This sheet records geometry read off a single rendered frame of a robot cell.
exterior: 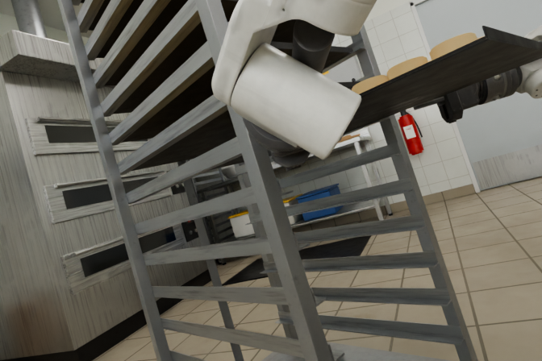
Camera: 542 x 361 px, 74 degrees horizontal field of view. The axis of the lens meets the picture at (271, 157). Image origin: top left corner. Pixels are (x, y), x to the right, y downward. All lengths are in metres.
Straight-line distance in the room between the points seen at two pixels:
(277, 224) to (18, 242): 2.34
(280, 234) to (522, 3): 4.05
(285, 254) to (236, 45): 0.36
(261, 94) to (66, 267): 2.33
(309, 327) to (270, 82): 0.41
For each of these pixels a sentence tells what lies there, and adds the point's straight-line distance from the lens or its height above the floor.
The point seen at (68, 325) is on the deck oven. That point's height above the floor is 0.27.
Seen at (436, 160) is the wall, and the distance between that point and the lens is 4.14.
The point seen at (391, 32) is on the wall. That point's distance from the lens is 4.30.
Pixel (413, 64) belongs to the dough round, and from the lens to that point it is 0.48.
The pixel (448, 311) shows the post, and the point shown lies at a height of 0.29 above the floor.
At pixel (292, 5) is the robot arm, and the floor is 0.81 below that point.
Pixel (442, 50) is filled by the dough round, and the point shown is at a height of 0.78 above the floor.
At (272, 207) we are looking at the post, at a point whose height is 0.66.
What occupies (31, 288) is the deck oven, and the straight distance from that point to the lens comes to 2.77.
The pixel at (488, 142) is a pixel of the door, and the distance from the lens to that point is 4.20.
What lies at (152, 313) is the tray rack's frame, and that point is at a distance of 1.12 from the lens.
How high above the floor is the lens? 0.70
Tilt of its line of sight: 4 degrees up
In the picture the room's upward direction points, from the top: 17 degrees counter-clockwise
